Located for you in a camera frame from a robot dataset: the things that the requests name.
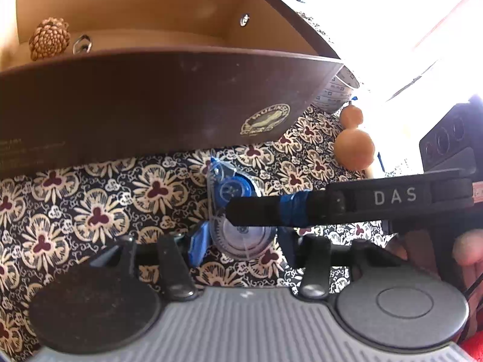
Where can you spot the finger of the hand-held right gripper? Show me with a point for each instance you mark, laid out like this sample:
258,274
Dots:
256,211

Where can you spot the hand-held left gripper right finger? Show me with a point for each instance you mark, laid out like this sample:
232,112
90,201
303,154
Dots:
287,249

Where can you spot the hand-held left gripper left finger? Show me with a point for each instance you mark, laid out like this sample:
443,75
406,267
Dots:
199,245

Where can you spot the blue correction tape dispenser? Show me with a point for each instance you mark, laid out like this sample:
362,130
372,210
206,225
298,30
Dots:
230,184

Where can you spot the brown cardboard box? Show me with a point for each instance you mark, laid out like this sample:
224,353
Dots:
151,94

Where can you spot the person's right hand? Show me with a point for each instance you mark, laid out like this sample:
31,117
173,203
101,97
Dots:
469,249

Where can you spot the orange wooden gourd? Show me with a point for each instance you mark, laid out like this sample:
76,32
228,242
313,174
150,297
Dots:
354,147

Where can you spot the white patterned container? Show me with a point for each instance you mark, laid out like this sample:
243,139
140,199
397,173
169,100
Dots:
332,90

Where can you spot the floral patterned rug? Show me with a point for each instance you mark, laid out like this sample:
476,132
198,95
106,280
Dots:
75,211

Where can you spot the red cloth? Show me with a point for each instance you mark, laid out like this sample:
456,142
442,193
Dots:
473,350

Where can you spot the small silver round object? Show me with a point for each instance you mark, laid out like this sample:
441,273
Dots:
77,47

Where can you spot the pine cone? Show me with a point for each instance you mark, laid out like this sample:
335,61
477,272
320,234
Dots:
49,39

